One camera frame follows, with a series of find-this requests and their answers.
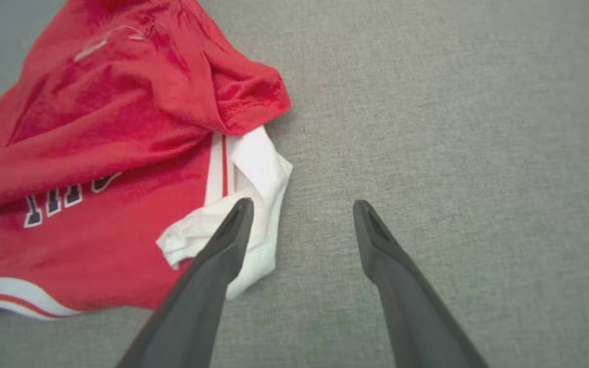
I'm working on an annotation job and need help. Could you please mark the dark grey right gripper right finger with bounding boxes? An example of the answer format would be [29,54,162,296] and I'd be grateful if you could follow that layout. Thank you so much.
[353,199,490,368]

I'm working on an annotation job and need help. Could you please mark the light grey fabric sofa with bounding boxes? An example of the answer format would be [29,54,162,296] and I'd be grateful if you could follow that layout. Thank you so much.
[0,0,589,368]

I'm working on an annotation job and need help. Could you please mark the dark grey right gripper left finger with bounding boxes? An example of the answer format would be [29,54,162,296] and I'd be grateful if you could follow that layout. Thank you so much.
[116,198,255,368]

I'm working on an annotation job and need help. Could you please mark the red and white jersey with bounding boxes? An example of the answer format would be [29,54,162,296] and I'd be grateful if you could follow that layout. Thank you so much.
[0,0,294,321]

